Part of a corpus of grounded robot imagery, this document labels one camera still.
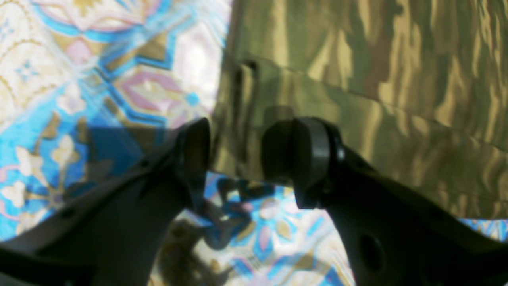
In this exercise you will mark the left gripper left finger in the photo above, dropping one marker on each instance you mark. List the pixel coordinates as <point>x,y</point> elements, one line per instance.
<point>110,235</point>

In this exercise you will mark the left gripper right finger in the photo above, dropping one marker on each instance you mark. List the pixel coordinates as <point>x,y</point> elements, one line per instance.
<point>391,235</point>

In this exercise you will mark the camouflage T-shirt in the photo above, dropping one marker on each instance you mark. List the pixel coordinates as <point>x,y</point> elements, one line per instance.
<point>417,87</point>

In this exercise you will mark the patterned tile tablecloth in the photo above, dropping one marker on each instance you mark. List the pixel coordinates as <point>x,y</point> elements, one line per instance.
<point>90,87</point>

